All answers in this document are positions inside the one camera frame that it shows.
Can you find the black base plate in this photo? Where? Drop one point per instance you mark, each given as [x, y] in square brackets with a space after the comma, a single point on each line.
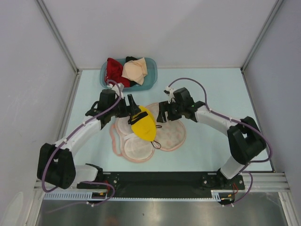
[165, 191]

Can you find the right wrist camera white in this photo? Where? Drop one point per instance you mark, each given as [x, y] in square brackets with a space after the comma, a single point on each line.
[169, 91]

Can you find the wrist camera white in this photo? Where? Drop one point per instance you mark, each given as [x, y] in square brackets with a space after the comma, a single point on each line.
[118, 88]
[169, 91]

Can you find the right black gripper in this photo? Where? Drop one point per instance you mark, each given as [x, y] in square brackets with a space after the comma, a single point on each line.
[163, 107]

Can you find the red garment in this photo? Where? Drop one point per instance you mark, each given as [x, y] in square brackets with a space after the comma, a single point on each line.
[114, 70]

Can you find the black garment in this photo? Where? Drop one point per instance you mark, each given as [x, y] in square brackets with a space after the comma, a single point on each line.
[130, 58]

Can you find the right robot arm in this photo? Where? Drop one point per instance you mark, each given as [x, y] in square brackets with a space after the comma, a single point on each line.
[243, 135]

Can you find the left aluminium frame post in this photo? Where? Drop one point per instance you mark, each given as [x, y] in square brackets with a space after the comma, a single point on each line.
[56, 33]

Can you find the beige bra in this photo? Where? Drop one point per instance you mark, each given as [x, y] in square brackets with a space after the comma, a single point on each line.
[135, 70]

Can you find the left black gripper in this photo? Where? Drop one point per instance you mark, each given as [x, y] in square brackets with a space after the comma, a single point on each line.
[133, 108]

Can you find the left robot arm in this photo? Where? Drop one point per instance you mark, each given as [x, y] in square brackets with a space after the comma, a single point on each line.
[56, 164]

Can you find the yellow black bra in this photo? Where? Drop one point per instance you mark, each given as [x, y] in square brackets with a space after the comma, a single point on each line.
[144, 126]

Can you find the right aluminium frame post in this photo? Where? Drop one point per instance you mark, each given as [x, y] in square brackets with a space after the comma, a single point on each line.
[267, 24]

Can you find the teal plastic basket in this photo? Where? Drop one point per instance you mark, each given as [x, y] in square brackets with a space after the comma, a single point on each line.
[150, 80]

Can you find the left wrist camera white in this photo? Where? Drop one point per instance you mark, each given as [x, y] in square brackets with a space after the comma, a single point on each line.
[118, 88]

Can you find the aluminium frame post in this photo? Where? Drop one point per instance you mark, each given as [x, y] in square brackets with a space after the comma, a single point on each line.
[56, 33]
[267, 24]

